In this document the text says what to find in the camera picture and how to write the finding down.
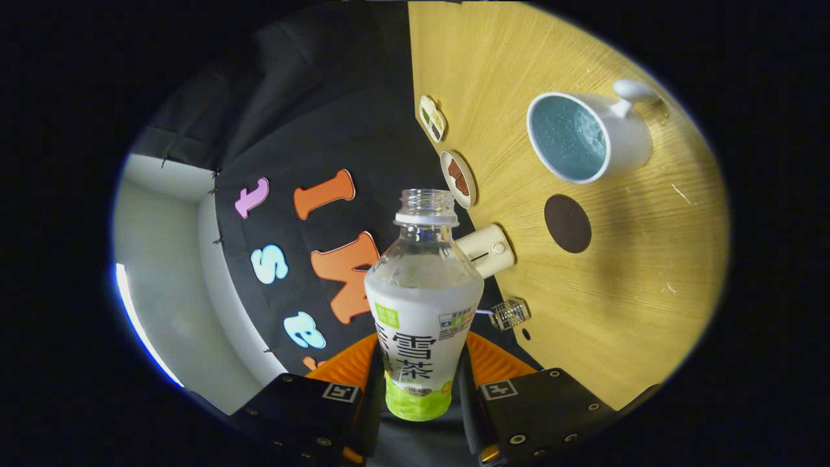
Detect brown food pieces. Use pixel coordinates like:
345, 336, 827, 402
447, 159, 470, 197

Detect wire mesh holder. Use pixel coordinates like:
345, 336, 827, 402
490, 298, 531, 331

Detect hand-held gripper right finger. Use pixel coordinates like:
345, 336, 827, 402
457, 331, 617, 464

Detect black backdrop cloth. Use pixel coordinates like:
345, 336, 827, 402
133, 0, 539, 390

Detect clear juice bottle white label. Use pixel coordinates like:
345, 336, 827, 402
364, 189, 485, 422

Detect white toaster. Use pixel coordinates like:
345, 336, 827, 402
454, 224, 516, 280

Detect wooden table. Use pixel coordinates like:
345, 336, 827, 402
407, 0, 730, 411

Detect white divided sauce dish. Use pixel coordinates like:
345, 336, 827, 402
418, 95, 447, 143

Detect dark brown round coaster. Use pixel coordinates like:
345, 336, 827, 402
543, 194, 593, 254

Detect small round white plate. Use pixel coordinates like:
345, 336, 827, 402
440, 150, 478, 210

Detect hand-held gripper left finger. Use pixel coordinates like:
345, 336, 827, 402
230, 332, 386, 464

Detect row of black cloth clips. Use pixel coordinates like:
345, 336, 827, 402
159, 152, 276, 357

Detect white cup blue inside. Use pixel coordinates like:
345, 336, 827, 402
526, 79, 662, 184

